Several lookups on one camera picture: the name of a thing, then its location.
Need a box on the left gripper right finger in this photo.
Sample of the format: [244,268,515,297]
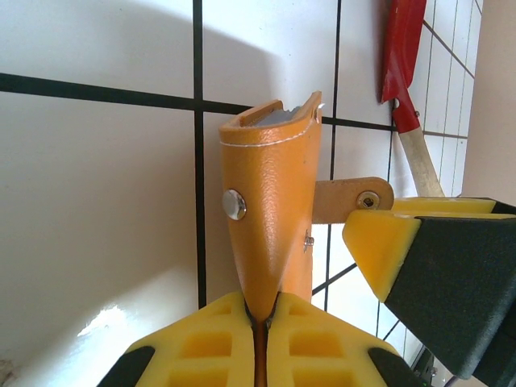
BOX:
[264,292,422,387]

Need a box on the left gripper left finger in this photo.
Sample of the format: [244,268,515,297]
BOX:
[96,292,263,387]

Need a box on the orange leather card holder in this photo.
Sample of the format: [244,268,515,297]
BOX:
[217,90,396,387]

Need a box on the red shovel with wooden handle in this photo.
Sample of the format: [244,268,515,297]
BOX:
[381,0,447,198]

